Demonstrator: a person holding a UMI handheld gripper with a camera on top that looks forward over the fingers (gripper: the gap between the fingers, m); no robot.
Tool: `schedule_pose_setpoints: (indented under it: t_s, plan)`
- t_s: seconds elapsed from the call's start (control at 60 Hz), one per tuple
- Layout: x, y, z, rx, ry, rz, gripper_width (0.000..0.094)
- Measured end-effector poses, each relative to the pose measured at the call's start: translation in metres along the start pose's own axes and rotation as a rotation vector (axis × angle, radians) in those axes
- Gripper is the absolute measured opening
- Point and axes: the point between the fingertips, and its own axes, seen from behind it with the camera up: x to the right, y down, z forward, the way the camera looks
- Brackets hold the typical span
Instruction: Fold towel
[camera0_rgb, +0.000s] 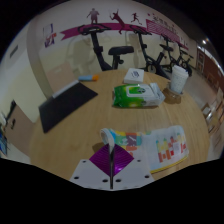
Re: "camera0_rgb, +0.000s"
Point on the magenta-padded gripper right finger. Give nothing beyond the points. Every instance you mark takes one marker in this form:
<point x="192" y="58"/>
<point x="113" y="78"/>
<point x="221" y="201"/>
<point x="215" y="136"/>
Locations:
<point x="123" y="161"/>

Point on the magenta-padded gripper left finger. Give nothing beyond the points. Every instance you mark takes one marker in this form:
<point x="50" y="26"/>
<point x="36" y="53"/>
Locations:
<point x="100" y="160"/>

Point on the black tablet case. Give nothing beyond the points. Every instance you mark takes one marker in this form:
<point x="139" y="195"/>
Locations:
<point x="65" y="105"/>

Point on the green wet wipes pack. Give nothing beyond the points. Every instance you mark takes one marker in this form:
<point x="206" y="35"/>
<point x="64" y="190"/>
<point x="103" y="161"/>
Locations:
<point x="136" y="95"/>

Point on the brown cup holder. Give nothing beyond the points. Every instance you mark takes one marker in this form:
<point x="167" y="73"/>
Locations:
<point x="170" y="97"/>

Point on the blue and orange tube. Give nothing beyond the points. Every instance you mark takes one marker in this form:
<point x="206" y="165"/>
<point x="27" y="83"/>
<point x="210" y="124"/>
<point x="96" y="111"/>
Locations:
<point x="87" y="78"/>

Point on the small white box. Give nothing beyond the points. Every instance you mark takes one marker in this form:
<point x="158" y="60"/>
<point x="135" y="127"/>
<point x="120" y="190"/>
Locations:
<point x="134" y="76"/>

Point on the black chair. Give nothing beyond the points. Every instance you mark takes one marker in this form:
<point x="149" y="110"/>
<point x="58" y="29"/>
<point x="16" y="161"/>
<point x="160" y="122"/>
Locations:
<point x="11" y="113"/>

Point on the black exercise bike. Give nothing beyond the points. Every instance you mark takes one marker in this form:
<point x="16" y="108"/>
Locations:
<point x="98" y="50"/>
<point x="168" y="50"/>
<point x="187" y="65"/>
<point x="150" y="63"/>

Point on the group of wooden chairs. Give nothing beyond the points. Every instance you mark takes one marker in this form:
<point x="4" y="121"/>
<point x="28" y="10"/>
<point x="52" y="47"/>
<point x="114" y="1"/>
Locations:
<point x="215" y="116"/>

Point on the round ceiling light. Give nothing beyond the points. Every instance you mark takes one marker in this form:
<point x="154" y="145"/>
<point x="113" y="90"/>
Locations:
<point x="204" y="41"/>

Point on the wall poster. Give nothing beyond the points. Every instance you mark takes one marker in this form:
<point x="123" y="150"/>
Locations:
<point x="49" y="35"/>

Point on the grey wall plate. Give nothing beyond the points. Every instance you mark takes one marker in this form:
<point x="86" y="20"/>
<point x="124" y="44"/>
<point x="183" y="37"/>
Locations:
<point x="13" y="51"/>

